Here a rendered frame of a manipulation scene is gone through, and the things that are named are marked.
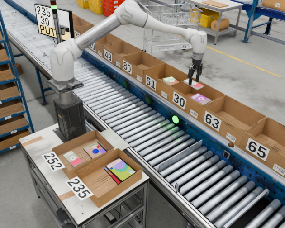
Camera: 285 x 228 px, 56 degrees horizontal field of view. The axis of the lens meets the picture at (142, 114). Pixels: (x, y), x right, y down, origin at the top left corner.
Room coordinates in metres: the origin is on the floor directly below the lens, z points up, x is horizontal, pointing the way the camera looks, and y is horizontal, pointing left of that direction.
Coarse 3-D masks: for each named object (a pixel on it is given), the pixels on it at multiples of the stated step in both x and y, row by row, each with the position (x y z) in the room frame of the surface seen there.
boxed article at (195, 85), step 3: (183, 81) 2.04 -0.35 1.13; (186, 81) 2.02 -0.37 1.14; (192, 81) 2.03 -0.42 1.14; (195, 81) 2.03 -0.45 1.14; (192, 84) 1.98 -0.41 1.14; (195, 84) 1.98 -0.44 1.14; (198, 84) 1.98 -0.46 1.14; (195, 87) 1.93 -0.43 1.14; (198, 87) 1.93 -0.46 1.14; (201, 87) 1.95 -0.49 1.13
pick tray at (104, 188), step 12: (108, 156) 1.43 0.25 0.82; (120, 156) 1.48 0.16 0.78; (84, 168) 1.29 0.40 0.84; (96, 168) 1.36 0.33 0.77; (84, 180) 1.25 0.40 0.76; (96, 180) 1.25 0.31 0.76; (108, 180) 1.26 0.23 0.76; (132, 180) 1.23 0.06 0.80; (96, 192) 1.15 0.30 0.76; (108, 192) 1.09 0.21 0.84; (120, 192) 1.16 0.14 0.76; (96, 204) 1.05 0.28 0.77
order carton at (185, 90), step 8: (176, 88) 2.16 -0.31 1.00; (184, 88) 2.22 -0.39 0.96; (192, 88) 2.27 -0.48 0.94; (200, 88) 2.20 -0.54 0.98; (208, 88) 2.13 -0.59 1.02; (184, 96) 1.96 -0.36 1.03; (208, 96) 2.11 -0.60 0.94; (216, 96) 2.05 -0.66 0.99; (176, 104) 2.03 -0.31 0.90; (192, 104) 1.88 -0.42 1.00; (200, 104) 1.82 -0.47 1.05; (200, 112) 1.81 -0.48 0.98
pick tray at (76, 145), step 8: (80, 136) 1.62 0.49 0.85; (88, 136) 1.67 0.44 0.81; (96, 136) 1.70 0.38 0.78; (64, 144) 1.54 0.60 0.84; (72, 144) 1.58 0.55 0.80; (80, 144) 1.62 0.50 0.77; (88, 144) 1.63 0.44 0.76; (104, 144) 1.61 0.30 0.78; (56, 152) 1.49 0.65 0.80; (64, 152) 1.53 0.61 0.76; (80, 152) 1.53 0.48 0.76; (104, 152) 1.44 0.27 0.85; (64, 160) 1.44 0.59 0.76; (88, 160) 1.45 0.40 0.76; (64, 168) 1.31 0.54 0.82; (72, 168) 1.28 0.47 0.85; (80, 168) 1.31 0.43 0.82; (72, 176) 1.27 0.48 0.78
